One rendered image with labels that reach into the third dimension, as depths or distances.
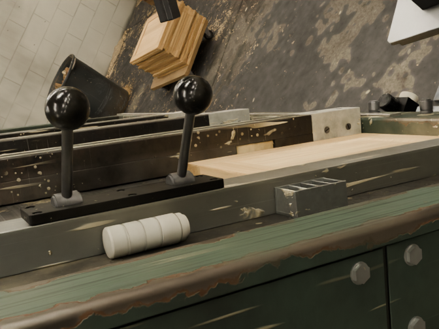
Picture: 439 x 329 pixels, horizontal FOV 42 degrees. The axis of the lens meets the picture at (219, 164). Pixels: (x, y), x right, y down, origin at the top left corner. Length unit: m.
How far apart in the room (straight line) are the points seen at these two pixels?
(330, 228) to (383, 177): 0.37
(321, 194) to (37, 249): 0.29
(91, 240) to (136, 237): 0.05
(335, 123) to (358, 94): 1.63
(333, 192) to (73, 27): 6.23
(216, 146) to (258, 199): 0.39
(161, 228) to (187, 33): 3.87
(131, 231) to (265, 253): 0.22
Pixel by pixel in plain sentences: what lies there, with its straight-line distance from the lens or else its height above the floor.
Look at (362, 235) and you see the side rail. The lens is 0.37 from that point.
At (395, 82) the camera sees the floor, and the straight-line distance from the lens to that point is 2.65.
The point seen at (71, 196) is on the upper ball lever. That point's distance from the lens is 0.55.
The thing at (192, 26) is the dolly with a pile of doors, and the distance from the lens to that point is 4.42.
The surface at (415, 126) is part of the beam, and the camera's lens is 1.10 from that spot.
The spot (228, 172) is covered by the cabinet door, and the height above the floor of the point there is 1.23.
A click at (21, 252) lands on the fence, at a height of 1.51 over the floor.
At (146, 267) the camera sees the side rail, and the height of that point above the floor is 1.50.
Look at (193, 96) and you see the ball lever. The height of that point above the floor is 1.44.
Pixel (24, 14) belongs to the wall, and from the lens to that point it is 6.64.
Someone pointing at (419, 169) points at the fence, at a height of 1.09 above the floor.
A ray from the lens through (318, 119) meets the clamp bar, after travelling 1.12.
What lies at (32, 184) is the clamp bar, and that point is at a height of 1.45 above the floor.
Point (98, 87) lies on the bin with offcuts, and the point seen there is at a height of 0.33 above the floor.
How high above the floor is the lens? 1.64
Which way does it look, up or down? 28 degrees down
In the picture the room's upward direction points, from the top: 63 degrees counter-clockwise
